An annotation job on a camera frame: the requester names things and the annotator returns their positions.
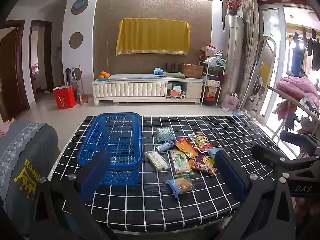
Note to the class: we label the red gift bag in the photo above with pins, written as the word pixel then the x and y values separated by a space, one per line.
pixel 64 97

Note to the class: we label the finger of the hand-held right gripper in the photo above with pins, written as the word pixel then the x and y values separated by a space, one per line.
pixel 266 155
pixel 297 138

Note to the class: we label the red yellow snack packet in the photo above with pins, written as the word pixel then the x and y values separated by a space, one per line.
pixel 200 142

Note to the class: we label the pink quilt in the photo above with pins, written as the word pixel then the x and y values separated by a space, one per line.
pixel 296 87

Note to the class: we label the clear cracker packet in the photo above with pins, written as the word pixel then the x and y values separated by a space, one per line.
pixel 156 160

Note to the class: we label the pale pink cloth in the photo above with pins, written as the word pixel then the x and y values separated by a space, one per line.
pixel 5 127

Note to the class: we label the green white snack packet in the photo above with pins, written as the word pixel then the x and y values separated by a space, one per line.
pixel 180 162

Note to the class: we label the orange box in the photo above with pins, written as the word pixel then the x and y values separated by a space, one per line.
pixel 173 93

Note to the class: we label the blue white tissue box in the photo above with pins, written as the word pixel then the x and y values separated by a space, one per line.
pixel 158 72

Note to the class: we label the teal mesh-print snack packet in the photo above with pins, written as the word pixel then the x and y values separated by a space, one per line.
pixel 165 133

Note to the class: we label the dark brown door frame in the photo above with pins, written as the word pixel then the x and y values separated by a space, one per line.
pixel 48 55

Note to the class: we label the round cake packet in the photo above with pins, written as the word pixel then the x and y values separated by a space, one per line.
pixel 181 185

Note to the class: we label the white metal rack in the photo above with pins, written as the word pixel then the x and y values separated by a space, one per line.
pixel 212 75

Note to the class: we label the brown cardboard box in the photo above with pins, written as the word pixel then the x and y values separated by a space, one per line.
pixel 192 70

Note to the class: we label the plain round wall plaque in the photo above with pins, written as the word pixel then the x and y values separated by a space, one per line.
pixel 76 40

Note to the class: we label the dark brown wooden door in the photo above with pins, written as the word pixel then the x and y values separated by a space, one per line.
pixel 11 75

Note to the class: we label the vase of red flowers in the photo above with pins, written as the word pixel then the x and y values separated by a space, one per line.
pixel 233 5

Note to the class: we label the blue fruit plate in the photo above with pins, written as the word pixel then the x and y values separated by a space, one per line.
pixel 102 79

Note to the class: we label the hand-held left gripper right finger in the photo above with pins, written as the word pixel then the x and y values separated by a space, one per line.
pixel 230 173

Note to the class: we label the person's right hand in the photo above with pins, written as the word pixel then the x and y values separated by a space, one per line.
pixel 305 207

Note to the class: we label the orange cartoon snack packet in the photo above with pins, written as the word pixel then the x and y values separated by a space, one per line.
pixel 198 167

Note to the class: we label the blue plastic basket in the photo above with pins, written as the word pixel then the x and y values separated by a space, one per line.
pixel 112 142

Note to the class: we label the pink gift bag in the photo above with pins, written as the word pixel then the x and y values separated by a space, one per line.
pixel 230 102

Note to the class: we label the white padded tv cabinet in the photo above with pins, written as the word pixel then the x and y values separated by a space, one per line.
pixel 130 90

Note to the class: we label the black grid tablecloth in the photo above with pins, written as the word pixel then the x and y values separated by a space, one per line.
pixel 175 210

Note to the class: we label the grey embroidered chair cover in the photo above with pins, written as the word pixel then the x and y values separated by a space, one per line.
pixel 22 155

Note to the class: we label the round plaque with blue plate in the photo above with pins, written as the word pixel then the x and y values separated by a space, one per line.
pixel 80 5

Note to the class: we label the orange red snack packet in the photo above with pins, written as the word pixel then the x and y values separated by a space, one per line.
pixel 186 148

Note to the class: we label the light blue snack packet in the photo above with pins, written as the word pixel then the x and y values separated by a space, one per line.
pixel 213 152

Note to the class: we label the hanging dark clothes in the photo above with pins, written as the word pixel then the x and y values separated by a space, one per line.
pixel 298 55

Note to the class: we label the patterned beige curtain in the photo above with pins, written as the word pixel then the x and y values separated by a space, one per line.
pixel 251 42

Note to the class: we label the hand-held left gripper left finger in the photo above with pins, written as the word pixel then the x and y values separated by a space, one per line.
pixel 96 173

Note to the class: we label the silver standing air conditioner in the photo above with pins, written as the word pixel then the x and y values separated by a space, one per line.
pixel 233 55

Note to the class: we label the green folded cloth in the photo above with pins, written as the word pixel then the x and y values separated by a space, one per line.
pixel 173 75

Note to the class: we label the wooden drying rack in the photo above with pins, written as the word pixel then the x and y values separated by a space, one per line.
pixel 285 97

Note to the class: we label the white paper roll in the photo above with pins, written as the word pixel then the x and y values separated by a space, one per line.
pixel 183 96

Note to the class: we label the heap of oranges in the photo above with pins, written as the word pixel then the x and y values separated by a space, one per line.
pixel 103 75

